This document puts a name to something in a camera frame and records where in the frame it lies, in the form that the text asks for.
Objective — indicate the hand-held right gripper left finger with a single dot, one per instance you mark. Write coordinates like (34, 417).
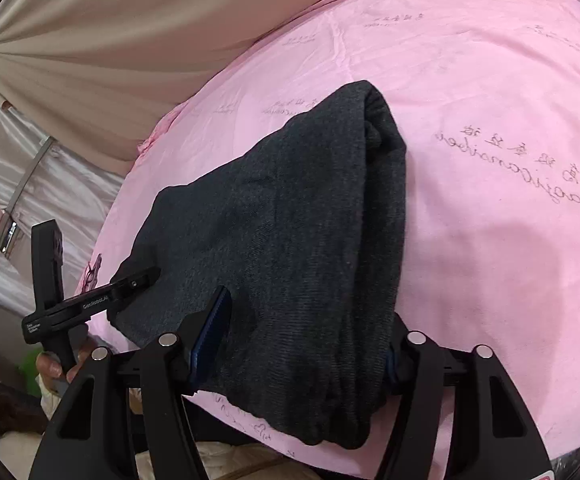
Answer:
(213, 322)

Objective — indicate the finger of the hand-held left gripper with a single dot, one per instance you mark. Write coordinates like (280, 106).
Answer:
(134, 282)

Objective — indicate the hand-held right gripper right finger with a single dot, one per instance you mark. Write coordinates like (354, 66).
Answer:
(391, 367)

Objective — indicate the dark grey pants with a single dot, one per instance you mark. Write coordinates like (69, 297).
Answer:
(280, 220)

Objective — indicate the person's left forearm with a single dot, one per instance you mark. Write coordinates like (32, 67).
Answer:
(44, 391)

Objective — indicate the person's left hand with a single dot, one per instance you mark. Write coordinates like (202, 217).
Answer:
(48, 364)

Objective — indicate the white sheer curtain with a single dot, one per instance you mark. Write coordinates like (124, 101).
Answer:
(69, 185)

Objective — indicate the beige curtain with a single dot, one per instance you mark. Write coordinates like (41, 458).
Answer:
(119, 35)

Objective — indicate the pink bed sheet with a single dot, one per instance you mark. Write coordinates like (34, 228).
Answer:
(470, 85)

